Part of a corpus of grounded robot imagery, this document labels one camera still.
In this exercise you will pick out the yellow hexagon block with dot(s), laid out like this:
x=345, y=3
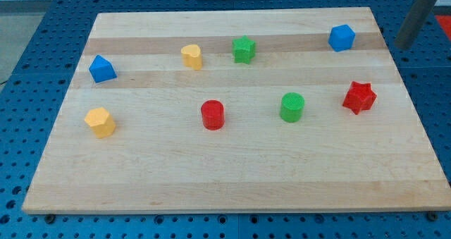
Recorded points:
x=100, y=122

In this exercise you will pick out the red cylinder block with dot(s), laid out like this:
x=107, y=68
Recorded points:
x=213, y=114

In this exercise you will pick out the wooden board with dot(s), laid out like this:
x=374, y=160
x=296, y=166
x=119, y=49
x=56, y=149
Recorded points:
x=161, y=159

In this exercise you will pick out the yellow heart block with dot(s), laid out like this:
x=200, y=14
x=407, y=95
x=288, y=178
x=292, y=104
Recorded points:
x=192, y=56

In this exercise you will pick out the green star block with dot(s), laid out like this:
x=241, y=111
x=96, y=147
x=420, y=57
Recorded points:
x=243, y=49

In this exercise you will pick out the green cylinder block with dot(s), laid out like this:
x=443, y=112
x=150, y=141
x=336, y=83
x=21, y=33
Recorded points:
x=291, y=107

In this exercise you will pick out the blue pentagon block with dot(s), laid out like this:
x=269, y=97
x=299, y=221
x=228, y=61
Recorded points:
x=101, y=69

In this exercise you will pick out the red star block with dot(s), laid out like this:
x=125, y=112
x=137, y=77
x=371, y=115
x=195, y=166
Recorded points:
x=360, y=97

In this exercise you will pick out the blue cube block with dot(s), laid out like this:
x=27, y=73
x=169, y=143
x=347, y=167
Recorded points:
x=341, y=38

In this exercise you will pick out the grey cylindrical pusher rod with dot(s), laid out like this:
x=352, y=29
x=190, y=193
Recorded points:
x=413, y=23

